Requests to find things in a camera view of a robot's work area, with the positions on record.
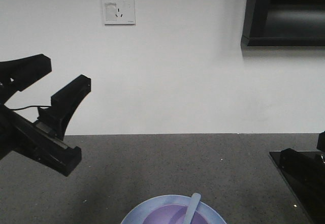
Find white wall socket plate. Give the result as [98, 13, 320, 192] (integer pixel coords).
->
[101, 0, 136, 25]

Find light blue spoon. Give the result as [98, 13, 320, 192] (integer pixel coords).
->
[183, 193, 201, 224]

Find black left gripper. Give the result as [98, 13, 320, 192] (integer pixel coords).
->
[1, 54, 91, 176]

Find black induction cooktop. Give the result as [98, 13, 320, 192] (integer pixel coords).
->
[269, 148, 324, 223]

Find light blue plate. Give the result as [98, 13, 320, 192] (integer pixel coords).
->
[121, 195, 226, 224]

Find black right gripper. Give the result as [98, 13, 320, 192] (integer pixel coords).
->
[316, 132, 325, 151]

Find purple bowl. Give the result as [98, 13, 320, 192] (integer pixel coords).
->
[144, 204, 204, 224]

